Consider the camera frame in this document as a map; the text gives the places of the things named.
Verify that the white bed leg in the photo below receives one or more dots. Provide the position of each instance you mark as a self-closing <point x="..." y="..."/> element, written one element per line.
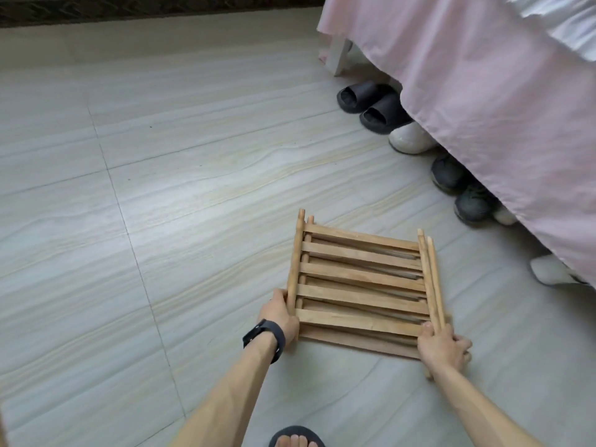
<point x="337" y="56"/>

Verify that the black smartwatch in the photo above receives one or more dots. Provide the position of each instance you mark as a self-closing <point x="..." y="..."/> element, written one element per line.
<point x="265" y="338"/>

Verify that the person's left hand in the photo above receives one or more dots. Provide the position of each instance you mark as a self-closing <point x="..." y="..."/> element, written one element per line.
<point x="281" y="316"/>

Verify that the pink ruffled bed skirt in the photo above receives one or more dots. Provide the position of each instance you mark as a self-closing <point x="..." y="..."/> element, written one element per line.
<point x="493" y="97"/>

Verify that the person's right hand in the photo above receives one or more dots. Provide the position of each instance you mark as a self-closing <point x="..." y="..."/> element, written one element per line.
<point x="445" y="354"/>

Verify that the person's right forearm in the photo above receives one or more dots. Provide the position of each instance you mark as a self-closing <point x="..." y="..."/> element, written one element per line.
<point x="480" y="409"/>

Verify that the dark shoe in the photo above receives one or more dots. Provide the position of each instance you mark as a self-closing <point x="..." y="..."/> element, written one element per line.
<point x="475" y="205"/>
<point x="450" y="174"/>

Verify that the slatted wooden shelf panel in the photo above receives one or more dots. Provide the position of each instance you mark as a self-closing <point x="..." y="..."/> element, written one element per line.
<point x="363" y="298"/>

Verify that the person's left forearm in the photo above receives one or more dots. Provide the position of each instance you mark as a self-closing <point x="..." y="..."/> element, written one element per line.
<point x="228" y="395"/>

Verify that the person's black sandal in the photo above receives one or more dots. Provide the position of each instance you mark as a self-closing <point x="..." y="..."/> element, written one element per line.
<point x="296" y="437"/>

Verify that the white shoe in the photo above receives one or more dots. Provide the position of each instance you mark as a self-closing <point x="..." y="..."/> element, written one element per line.
<point x="505" y="217"/>
<point x="413" y="138"/>
<point x="556" y="271"/>

